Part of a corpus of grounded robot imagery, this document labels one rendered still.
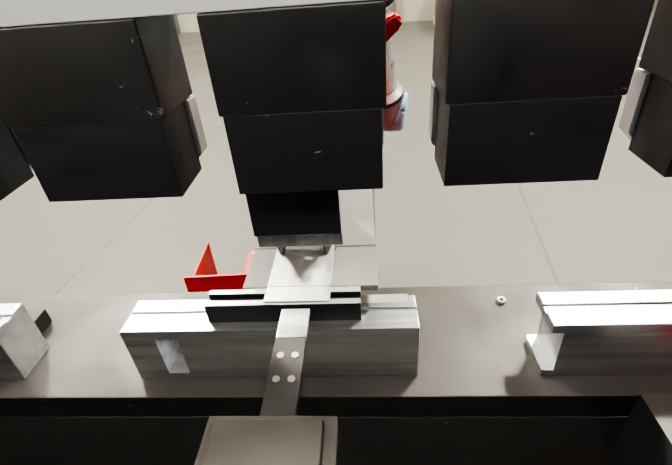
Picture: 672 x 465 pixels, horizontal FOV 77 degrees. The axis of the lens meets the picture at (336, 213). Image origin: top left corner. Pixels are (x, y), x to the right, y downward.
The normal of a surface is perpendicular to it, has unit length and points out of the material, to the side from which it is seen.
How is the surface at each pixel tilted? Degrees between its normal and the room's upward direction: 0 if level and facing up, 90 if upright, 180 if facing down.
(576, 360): 90
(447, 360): 0
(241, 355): 90
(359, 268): 0
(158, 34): 90
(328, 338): 90
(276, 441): 0
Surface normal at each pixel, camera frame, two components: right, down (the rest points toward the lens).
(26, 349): 1.00, -0.04
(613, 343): -0.04, 0.54
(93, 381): -0.07, -0.84
